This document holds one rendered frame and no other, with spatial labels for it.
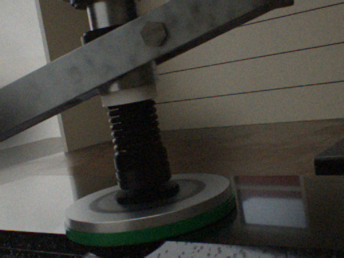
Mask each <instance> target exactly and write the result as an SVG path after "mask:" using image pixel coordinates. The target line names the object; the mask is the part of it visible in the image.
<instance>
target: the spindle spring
mask: <svg viewBox="0 0 344 258"><path fill-rule="evenodd" d="M143 102H145V103H143ZM137 103H143V104H140V105H136V106H133V107H126V106H129V105H134V104H137ZM154 105H155V101H154V100H151V99H146V100H143V101H137V102H134V103H124V104H120V105H113V106H108V107H106V109H108V110H113V109H117V108H123V107H126V108H123V109H120V110H115V111H111V112H108V113H107V115H108V116H120V117H115V118H110V120H109V123H110V124H114V123H118V122H123V121H130V120H134V119H137V118H141V117H144V116H147V118H143V119H140V120H137V121H131V122H126V123H123V124H121V123H119V124H114V125H111V126H110V130H117V131H114V132H112V133H111V135H112V136H113V137H114V138H115V137H118V138H115V139H113V143H114V144H117V145H115V147H114V150H115V151H126V150H129V149H133V148H140V147H143V146H146V145H150V144H153V145H151V146H148V147H146V148H140V149H136V150H132V151H128V152H116V153H115V156H119V157H128V156H133V155H139V154H142V153H147V152H152V151H154V150H157V149H158V148H161V147H162V145H163V142H162V141H161V140H160V139H161V138H162V136H161V134H159V132H160V131H161V129H160V128H159V127H158V125H159V121H156V119H157V118H158V115H157V114H154V113H155V112H156V111H157V109H156V108H155V107H153V106H154ZM145 109H146V111H145V112H138V111H140V110H145ZM132 112H138V113H135V114H131V115H128V116H121V115H123V114H129V113H132ZM144 124H148V125H145V126H141V127H138V128H134V129H131V130H123V129H127V128H131V127H135V126H139V125H144ZM122 130H123V131H122ZM146 130H150V131H149V132H145V133H144V134H137V133H141V132H144V131H146ZM130 134H137V135H134V136H129V137H125V138H123V136H127V135H130ZM150 137H151V138H150ZM145 138H149V139H147V140H143V141H140V142H137V143H131V144H124V143H129V142H135V141H137V140H142V139H145Z"/></svg>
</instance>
